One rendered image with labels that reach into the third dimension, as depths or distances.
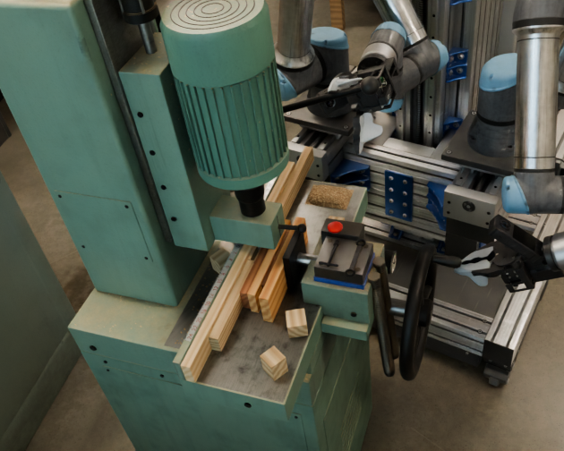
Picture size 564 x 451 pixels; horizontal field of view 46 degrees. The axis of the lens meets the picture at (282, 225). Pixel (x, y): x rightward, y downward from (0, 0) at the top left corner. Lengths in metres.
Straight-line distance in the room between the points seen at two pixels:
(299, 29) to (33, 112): 0.72
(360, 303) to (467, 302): 0.99
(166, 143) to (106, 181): 0.16
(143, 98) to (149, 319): 0.55
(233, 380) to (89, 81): 0.58
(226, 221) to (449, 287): 1.11
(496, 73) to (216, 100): 0.82
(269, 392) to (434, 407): 1.10
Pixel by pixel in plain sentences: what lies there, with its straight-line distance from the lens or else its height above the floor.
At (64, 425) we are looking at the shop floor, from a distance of 2.45.
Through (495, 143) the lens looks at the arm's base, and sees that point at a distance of 1.78.
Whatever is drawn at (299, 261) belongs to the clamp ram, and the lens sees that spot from 1.34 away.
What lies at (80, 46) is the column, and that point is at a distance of 1.13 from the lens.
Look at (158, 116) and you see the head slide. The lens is 1.19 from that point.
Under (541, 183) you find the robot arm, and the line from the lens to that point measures 1.35.
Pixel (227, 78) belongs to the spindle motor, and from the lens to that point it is 1.07.
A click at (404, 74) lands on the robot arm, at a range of 1.57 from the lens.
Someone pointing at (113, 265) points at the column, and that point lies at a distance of 1.51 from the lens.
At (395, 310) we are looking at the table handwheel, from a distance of 1.42.
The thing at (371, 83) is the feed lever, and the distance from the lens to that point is 1.24.
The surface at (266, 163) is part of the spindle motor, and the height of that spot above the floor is 1.20.
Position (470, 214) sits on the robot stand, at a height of 0.72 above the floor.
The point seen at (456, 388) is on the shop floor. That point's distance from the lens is 2.29.
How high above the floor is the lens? 1.93
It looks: 43 degrees down
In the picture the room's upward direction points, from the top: 9 degrees counter-clockwise
